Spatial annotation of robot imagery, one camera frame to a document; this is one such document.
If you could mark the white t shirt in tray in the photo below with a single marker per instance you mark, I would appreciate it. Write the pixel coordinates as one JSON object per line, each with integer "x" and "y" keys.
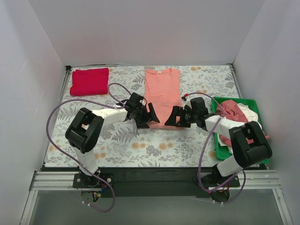
{"x": 252, "y": 114}

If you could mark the floral patterned table mat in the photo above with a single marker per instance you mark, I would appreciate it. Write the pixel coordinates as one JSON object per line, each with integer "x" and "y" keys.
{"x": 122, "y": 144}

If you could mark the aluminium frame rail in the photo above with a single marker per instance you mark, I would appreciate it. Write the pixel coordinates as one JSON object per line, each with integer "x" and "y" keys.
{"x": 63, "y": 181}

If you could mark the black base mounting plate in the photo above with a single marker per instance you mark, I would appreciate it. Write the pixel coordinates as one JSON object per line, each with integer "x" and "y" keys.
{"x": 151, "y": 181}

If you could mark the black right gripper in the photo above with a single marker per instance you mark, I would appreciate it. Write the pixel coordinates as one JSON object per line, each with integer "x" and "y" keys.
{"x": 180, "y": 116}

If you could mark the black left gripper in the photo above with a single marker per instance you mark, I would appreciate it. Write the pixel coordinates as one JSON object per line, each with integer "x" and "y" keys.
{"x": 145, "y": 115}

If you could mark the green plastic tray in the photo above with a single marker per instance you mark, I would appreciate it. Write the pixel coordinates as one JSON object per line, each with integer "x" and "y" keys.
{"x": 239, "y": 109}

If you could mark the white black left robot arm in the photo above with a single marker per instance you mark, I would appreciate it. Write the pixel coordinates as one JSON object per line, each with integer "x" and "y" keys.
{"x": 85, "y": 129}

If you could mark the dusty rose t shirt in tray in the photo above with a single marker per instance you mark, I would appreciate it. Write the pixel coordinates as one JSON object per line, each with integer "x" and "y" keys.
{"x": 232, "y": 110}

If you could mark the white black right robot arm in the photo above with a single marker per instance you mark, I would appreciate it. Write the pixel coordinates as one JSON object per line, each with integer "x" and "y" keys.
{"x": 248, "y": 141}

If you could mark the folded red t shirt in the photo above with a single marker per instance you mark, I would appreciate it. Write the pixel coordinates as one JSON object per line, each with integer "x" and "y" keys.
{"x": 89, "y": 82}

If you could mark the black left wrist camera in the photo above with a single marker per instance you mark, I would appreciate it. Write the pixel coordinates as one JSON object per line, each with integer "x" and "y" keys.
{"x": 135, "y": 100}

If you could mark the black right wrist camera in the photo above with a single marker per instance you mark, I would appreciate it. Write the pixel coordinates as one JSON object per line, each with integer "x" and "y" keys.
{"x": 198, "y": 106}

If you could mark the salmon pink t shirt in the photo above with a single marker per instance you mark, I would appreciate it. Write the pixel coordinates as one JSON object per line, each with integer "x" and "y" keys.
{"x": 162, "y": 89}

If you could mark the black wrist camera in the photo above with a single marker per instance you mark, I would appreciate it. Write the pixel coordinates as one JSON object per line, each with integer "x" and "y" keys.
{"x": 135, "y": 100}
{"x": 198, "y": 106}

